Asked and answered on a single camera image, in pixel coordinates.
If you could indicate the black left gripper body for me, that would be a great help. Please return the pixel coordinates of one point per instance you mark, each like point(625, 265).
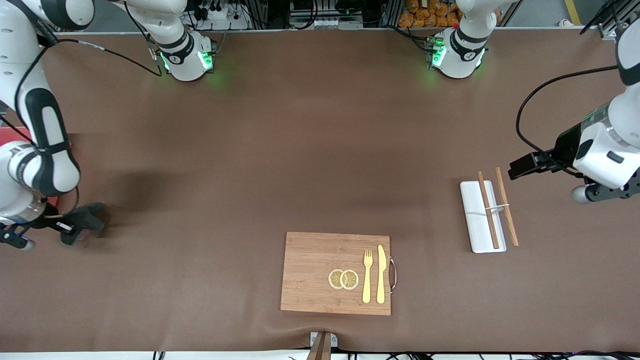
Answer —
point(566, 145)

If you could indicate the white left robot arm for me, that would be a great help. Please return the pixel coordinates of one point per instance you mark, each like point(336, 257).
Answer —
point(465, 60)

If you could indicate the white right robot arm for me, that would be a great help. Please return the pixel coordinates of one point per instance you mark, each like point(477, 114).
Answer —
point(47, 170)

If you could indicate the thin white band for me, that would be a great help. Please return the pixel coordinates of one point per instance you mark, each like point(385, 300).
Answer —
point(500, 207)

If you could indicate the white rectangular tray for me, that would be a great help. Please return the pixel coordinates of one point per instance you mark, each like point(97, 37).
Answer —
point(472, 215)

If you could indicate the pink plastic box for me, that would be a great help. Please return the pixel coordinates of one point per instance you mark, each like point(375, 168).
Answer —
point(7, 136)

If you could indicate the orange snack pile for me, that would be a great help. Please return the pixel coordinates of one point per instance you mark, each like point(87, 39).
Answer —
point(425, 17)

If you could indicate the yellow knife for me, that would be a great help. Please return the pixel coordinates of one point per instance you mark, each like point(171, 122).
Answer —
point(381, 275)

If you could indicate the yellow fork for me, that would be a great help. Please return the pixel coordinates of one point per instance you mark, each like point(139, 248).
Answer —
point(367, 280)

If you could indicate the lemon slice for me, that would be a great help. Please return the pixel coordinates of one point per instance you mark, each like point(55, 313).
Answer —
point(350, 279)
point(334, 279)

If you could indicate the wooden cutting board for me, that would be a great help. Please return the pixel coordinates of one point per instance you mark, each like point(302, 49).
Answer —
point(310, 270)

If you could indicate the white terminal block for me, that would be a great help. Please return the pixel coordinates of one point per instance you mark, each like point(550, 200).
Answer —
point(327, 23)

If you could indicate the white power strip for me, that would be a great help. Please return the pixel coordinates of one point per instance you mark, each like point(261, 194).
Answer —
point(230, 22)

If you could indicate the black electronics box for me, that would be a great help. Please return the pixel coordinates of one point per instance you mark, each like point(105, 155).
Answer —
point(305, 7)

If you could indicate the brown wooden bar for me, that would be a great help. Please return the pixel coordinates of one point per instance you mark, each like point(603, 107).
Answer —
point(320, 350)

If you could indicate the aluminium frame post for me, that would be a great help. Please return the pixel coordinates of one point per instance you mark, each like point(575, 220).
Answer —
point(607, 32)

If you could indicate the aluminium table edge bracket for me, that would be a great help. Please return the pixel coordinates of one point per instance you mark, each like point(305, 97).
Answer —
point(334, 340)

